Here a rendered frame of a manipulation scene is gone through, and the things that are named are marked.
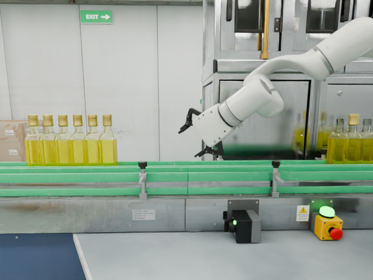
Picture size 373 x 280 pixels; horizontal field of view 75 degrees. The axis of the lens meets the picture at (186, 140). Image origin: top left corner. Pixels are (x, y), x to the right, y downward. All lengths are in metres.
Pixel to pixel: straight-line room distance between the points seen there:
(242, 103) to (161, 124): 3.49
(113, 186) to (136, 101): 3.30
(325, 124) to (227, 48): 0.56
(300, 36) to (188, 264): 1.03
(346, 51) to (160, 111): 3.57
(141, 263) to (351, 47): 0.78
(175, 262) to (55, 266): 0.50
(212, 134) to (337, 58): 0.36
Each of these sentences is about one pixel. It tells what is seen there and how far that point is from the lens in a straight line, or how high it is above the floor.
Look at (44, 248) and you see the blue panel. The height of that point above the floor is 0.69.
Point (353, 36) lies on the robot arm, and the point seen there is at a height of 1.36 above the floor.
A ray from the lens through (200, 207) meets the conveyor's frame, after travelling 0.89.
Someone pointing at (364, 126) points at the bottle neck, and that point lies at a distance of 1.22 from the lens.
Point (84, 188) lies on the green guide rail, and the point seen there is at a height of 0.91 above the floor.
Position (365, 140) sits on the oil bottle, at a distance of 1.20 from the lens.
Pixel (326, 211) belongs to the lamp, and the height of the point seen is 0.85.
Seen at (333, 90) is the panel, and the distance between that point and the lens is 1.29.
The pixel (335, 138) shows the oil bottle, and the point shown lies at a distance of 1.13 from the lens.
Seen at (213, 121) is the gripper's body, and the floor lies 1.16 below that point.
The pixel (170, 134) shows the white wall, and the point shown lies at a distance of 4.12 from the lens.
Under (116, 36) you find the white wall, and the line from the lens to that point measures 4.32.
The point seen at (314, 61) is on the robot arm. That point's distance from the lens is 0.71.
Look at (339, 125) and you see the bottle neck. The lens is 1.15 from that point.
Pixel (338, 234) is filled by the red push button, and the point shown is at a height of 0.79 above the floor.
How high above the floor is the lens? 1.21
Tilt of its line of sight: 9 degrees down
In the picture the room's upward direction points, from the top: straight up
